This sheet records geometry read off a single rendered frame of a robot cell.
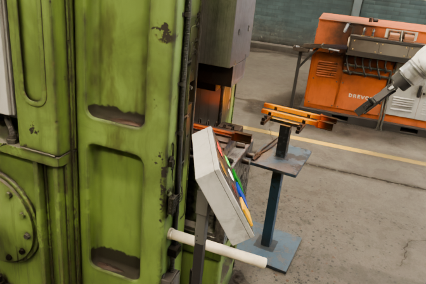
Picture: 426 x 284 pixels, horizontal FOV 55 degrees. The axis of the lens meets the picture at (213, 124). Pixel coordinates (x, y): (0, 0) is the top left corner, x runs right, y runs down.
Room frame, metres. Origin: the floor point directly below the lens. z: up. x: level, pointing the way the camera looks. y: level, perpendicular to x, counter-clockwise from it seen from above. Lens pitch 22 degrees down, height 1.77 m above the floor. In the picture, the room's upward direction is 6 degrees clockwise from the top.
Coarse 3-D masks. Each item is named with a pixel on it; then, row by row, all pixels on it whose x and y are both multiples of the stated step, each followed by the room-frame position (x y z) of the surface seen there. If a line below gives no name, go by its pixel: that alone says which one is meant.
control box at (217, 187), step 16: (208, 128) 1.40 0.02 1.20; (208, 144) 1.27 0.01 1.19; (208, 160) 1.15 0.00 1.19; (224, 160) 1.30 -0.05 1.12; (208, 176) 1.08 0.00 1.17; (224, 176) 1.10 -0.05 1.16; (208, 192) 1.08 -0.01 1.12; (224, 192) 1.08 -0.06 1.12; (224, 208) 1.08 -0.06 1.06; (240, 208) 1.10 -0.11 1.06; (224, 224) 1.08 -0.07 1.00; (240, 224) 1.09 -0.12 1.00; (240, 240) 1.09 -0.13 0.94
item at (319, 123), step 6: (264, 108) 2.38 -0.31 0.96; (276, 114) 2.32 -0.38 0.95; (282, 114) 2.31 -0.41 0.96; (288, 114) 2.32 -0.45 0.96; (300, 120) 2.26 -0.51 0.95; (306, 120) 2.25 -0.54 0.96; (312, 120) 2.25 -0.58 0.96; (318, 120) 2.24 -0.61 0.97; (324, 120) 2.24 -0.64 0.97; (318, 126) 2.23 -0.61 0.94; (324, 126) 2.22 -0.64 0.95; (330, 126) 2.20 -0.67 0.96
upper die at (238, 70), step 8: (200, 64) 1.76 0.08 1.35; (240, 64) 1.82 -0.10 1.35; (200, 72) 1.76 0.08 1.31; (208, 72) 1.75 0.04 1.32; (216, 72) 1.73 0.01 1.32; (224, 72) 1.72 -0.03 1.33; (232, 72) 1.71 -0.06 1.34; (240, 72) 1.83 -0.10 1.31; (200, 80) 1.76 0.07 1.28; (208, 80) 1.74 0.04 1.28; (216, 80) 1.73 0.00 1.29; (224, 80) 1.72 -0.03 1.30; (232, 80) 1.72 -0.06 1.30
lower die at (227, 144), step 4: (200, 124) 1.94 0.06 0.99; (204, 124) 1.95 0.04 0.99; (196, 128) 1.86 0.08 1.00; (220, 128) 1.92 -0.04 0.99; (216, 132) 1.83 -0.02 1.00; (216, 136) 1.81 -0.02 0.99; (220, 136) 1.81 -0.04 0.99; (224, 136) 1.81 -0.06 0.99; (228, 136) 1.81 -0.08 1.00; (220, 140) 1.77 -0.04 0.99; (224, 140) 1.77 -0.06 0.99; (228, 140) 1.78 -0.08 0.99; (192, 144) 1.76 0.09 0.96; (220, 144) 1.75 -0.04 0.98; (224, 144) 1.75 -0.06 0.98; (228, 144) 1.77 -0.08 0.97; (232, 144) 1.84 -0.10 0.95; (224, 148) 1.72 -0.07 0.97; (228, 148) 1.78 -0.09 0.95; (232, 148) 1.85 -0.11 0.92; (224, 152) 1.73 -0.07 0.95
